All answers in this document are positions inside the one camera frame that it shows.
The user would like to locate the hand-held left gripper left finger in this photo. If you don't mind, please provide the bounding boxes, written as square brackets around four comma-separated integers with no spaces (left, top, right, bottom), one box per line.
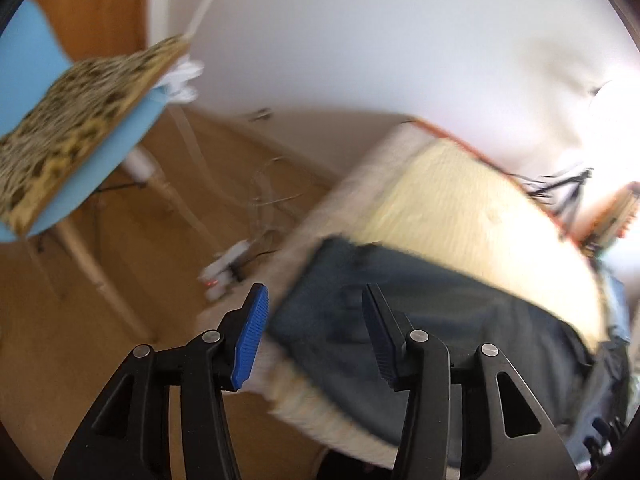
[52,283,269,480]

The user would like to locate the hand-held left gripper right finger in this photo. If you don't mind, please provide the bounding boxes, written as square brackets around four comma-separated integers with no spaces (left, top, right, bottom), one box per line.
[361,283,581,480]

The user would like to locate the dark pants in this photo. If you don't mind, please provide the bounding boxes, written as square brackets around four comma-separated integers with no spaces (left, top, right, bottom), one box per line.
[267,236,632,468]

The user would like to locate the white power strip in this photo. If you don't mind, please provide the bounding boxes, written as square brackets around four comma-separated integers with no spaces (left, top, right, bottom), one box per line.
[199,240,252,302]

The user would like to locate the striped yellow bed blanket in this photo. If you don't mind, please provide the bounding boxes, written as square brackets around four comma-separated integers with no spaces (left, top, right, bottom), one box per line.
[197,125,632,472]

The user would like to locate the light blue jeans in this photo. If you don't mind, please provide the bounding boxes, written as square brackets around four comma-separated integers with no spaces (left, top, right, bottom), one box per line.
[595,260,632,353]

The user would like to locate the colourful flat stack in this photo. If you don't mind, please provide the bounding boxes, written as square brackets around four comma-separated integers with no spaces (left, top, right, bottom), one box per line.
[570,180,640,257]

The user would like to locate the white crumpled bundle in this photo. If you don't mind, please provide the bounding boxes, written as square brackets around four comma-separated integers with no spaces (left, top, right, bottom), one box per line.
[162,57,205,105]

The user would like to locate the leopard print cushion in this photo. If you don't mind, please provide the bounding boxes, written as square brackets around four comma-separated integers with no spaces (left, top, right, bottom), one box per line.
[0,35,193,237]

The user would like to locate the wooden door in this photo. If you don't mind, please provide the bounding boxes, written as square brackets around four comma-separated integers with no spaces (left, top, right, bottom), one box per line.
[27,0,152,63]

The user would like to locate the blue chair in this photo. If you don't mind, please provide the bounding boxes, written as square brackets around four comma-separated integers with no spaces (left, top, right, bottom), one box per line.
[0,0,173,343]

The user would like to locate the black cable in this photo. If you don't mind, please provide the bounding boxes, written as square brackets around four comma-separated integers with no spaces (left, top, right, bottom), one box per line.
[517,164,593,211]

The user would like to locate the white cable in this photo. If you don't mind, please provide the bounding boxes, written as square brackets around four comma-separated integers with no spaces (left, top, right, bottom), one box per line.
[184,0,253,43]

